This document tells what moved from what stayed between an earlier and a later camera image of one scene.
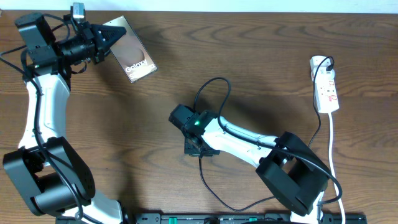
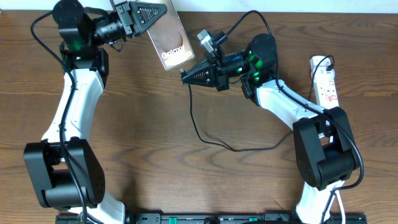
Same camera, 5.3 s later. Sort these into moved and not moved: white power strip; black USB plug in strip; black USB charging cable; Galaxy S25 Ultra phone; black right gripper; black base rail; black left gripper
Moved: black USB charging cable; black left gripper; black right gripper; Galaxy S25 Ultra phone
Not moved: white power strip; black USB plug in strip; black base rail
